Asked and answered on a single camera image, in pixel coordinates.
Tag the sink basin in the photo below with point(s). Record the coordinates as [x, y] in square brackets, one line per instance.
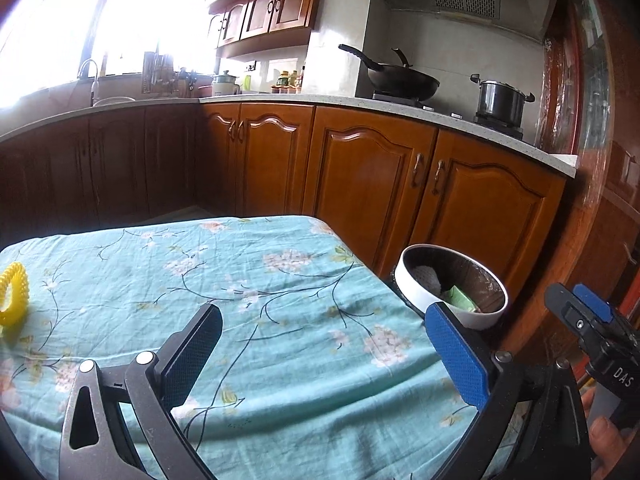
[115, 101]

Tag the steel cooking pot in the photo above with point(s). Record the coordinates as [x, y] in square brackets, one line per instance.
[500, 102]

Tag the wooden kitchen cabinets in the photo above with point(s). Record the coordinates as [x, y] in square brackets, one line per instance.
[545, 152]

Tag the white rice cooker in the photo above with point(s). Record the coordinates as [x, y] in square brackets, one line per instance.
[225, 85]

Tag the dark sauce bottle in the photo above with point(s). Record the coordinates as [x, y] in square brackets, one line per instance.
[301, 79]

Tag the black ladle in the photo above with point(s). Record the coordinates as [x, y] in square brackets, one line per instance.
[401, 57]

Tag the dark wooden cabinet door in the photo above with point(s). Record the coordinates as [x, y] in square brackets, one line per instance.
[117, 165]
[45, 180]
[170, 160]

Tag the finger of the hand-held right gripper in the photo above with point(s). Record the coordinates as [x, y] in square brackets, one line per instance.
[570, 312]
[595, 305]

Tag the black wok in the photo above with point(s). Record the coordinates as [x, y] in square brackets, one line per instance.
[400, 82]

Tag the kitchen window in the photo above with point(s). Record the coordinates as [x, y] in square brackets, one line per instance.
[97, 15]

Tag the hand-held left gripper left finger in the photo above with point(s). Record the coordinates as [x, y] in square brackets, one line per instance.
[192, 350]

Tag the metal sink faucet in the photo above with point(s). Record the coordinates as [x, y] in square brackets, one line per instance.
[94, 90]

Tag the green printed packet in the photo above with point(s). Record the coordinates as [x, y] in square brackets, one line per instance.
[460, 297]

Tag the person's right hand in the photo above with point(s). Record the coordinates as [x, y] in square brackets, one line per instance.
[607, 442]

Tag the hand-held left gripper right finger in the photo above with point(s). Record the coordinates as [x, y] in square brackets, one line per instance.
[457, 355]

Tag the white round bin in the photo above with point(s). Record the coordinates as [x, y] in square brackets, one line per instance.
[415, 292]

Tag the green seasoning bottle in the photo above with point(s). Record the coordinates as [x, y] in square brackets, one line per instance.
[283, 82]

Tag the knife rack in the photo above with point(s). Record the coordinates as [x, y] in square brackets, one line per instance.
[157, 72]

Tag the dark utensil holder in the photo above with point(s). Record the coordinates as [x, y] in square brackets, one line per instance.
[187, 82]

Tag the teal floral tablecloth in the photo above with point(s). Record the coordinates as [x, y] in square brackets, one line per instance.
[250, 285]

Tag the wooden wall cabinet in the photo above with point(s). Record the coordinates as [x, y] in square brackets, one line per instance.
[290, 5]

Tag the wooden glass door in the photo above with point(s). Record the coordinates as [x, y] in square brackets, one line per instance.
[565, 110]

